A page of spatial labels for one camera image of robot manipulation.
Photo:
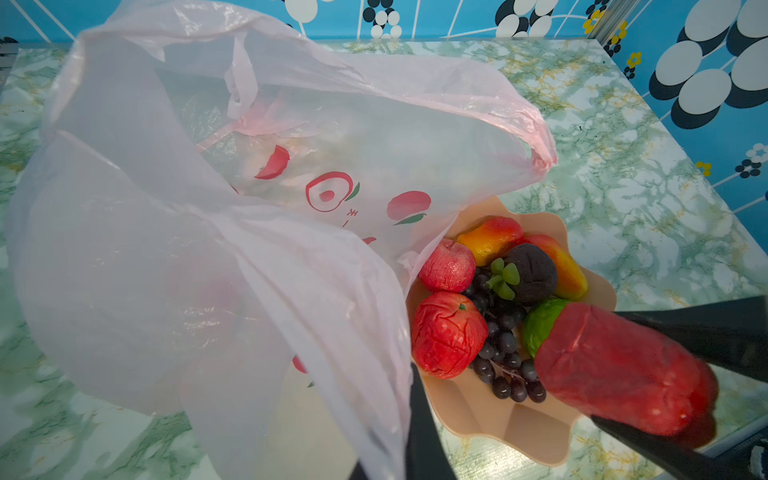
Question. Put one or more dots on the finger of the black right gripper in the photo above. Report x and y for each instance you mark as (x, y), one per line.
(730, 334)
(679, 461)

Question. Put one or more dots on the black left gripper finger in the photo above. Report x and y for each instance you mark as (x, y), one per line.
(421, 457)

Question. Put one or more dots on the red bell pepper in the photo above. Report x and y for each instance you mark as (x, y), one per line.
(604, 365)

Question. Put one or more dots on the pink translucent plastic bag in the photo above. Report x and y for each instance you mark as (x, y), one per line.
(224, 218)

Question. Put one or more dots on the beige wavy fruit bowl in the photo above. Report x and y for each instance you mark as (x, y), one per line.
(465, 405)

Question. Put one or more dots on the dark purple grape bunch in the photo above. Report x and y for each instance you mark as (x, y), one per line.
(500, 363)

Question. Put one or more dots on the red wrinkled apple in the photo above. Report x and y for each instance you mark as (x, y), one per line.
(447, 334)

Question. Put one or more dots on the yellow red mango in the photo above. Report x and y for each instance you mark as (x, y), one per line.
(572, 283)
(492, 239)

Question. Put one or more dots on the pink red apple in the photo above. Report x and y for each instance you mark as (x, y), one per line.
(451, 267)

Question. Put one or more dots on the dark brown mangosteen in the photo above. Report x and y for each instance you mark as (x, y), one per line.
(525, 274)

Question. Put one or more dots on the right aluminium corner post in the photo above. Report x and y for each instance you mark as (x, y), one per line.
(615, 14)

